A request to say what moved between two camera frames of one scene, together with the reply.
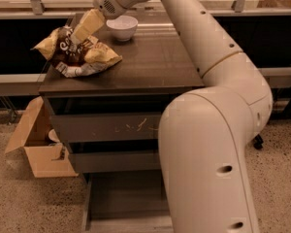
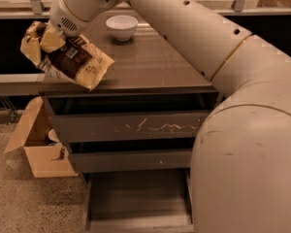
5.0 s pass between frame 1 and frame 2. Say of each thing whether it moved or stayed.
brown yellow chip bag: moved
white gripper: moved
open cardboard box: stayed
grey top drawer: stayed
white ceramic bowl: stayed
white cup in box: stayed
